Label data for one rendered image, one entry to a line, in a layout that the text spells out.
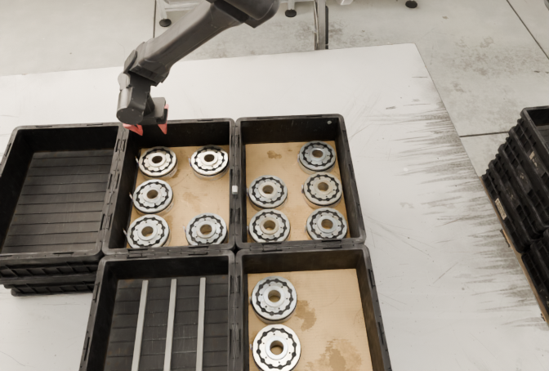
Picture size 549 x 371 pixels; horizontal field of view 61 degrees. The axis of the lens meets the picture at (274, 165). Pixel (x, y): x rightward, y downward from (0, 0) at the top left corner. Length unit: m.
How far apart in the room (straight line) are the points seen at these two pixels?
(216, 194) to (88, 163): 0.38
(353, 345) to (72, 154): 0.92
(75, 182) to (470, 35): 2.61
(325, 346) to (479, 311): 0.45
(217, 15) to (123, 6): 2.69
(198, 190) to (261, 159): 0.20
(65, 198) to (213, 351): 0.58
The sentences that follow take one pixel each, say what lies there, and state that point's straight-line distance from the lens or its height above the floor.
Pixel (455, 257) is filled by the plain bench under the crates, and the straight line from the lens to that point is 1.39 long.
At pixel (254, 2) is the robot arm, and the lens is 0.75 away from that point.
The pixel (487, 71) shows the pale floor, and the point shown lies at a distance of 3.08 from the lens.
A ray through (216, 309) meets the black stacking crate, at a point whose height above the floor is 0.83.
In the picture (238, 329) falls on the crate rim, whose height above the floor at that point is 0.93.
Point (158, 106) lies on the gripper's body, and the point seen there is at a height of 1.05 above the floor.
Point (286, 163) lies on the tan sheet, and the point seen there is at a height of 0.83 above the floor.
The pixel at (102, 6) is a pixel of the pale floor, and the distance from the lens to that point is 3.52.
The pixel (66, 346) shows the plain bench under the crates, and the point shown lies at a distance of 1.32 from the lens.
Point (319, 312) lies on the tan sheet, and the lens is 1.11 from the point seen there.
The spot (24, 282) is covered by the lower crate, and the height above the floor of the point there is 0.80.
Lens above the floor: 1.87
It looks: 53 degrees down
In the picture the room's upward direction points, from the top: straight up
